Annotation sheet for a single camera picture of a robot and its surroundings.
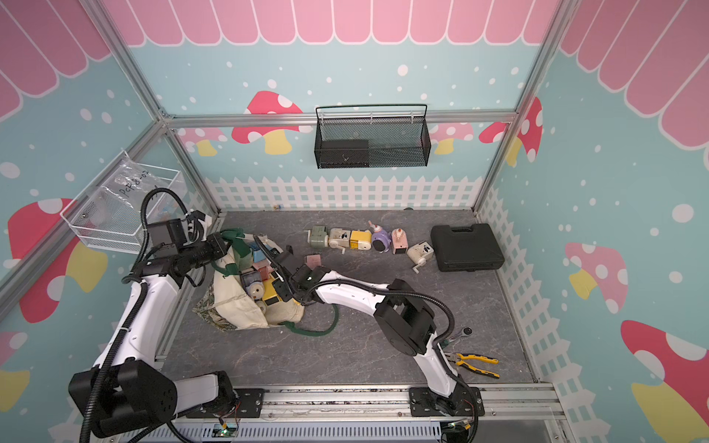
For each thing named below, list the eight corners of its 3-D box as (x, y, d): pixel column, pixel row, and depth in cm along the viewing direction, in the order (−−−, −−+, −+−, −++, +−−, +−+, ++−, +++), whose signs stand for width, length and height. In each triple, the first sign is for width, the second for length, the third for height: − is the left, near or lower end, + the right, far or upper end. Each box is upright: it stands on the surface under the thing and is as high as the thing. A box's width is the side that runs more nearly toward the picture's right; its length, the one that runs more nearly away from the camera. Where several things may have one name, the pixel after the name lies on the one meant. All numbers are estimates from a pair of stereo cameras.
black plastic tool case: (438, 274, 102) (442, 264, 97) (430, 234, 115) (433, 223, 109) (500, 274, 102) (507, 264, 97) (485, 234, 114) (491, 223, 109)
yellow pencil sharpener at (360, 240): (350, 250, 109) (350, 244, 105) (351, 236, 113) (350, 229, 110) (371, 250, 109) (371, 244, 105) (371, 236, 113) (371, 229, 110)
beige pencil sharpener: (329, 254, 107) (328, 247, 104) (331, 234, 114) (330, 227, 110) (349, 254, 107) (349, 247, 104) (350, 234, 114) (350, 227, 110)
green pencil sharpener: (311, 249, 109) (309, 241, 105) (314, 234, 114) (312, 225, 110) (327, 249, 109) (326, 241, 105) (329, 234, 114) (328, 225, 110)
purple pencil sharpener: (374, 254, 108) (374, 243, 103) (370, 232, 116) (370, 220, 110) (390, 253, 109) (392, 242, 103) (385, 230, 116) (386, 219, 111)
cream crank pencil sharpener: (415, 274, 102) (417, 268, 99) (402, 255, 107) (403, 249, 104) (437, 263, 105) (440, 257, 102) (423, 246, 110) (425, 239, 107)
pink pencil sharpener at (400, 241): (392, 255, 107) (394, 244, 101) (391, 240, 112) (392, 228, 106) (406, 255, 107) (408, 244, 101) (404, 240, 112) (406, 228, 106)
